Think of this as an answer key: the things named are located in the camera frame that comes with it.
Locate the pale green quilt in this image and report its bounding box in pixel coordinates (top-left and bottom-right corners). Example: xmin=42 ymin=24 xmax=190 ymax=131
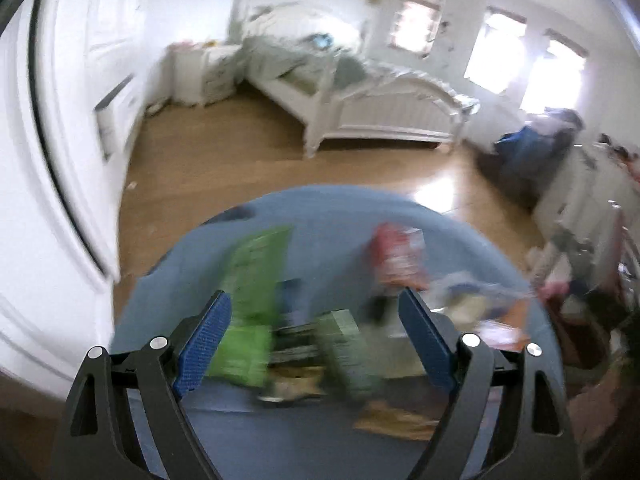
xmin=245 ymin=5 xmax=373 ymax=93

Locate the white dresser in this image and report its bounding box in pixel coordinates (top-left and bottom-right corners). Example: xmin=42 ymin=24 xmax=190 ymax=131
xmin=532 ymin=145 xmax=640 ymax=271

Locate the window with brown blind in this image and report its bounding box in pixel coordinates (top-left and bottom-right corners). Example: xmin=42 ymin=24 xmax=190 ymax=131
xmin=390 ymin=0 xmax=448 ymax=56

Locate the green snack packet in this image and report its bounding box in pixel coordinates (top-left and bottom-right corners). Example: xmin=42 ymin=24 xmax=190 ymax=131
xmin=207 ymin=226 xmax=293 ymax=388

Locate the yellow-brown crumpled wrapper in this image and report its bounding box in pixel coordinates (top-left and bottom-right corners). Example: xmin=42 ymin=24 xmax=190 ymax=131
xmin=260 ymin=365 xmax=326 ymax=403

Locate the red snack packet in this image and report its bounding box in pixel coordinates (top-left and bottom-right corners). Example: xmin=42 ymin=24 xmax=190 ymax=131
xmin=370 ymin=224 xmax=431 ymax=291

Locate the brown paper wrapper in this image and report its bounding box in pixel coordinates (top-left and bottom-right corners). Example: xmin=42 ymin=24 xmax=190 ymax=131
xmin=352 ymin=402 xmax=441 ymax=443

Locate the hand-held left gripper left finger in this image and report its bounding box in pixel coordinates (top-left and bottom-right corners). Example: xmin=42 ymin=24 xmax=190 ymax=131
xmin=50 ymin=290 xmax=233 ymax=480

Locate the white nightstand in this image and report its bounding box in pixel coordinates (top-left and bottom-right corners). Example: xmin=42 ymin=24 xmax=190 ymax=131
xmin=172 ymin=42 xmax=243 ymax=108

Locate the green patterned box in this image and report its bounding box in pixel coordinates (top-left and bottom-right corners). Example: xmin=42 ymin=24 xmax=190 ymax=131
xmin=315 ymin=310 xmax=386 ymax=401

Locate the bright window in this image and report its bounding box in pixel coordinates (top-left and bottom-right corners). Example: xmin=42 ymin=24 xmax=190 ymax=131
xmin=520 ymin=30 xmax=588 ymax=113
xmin=462 ymin=7 xmax=528 ymax=96

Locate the orange and pink packet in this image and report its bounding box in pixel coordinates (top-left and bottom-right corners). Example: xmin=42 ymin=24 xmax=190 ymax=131
xmin=475 ymin=305 xmax=533 ymax=353

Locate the white and blue wrapper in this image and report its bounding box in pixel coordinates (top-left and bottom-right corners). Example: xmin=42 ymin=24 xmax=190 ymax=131
xmin=430 ymin=272 xmax=533 ymax=321

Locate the white bed frame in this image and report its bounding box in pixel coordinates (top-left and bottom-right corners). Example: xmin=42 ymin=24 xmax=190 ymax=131
xmin=242 ymin=2 xmax=481 ymax=161

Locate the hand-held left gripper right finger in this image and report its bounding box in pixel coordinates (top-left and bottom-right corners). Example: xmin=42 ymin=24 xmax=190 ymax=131
xmin=397 ymin=287 xmax=583 ymax=480

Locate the white wardrobe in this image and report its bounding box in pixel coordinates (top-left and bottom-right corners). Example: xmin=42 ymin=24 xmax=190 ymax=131
xmin=0 ymin=0 xmax=151 ymax=386

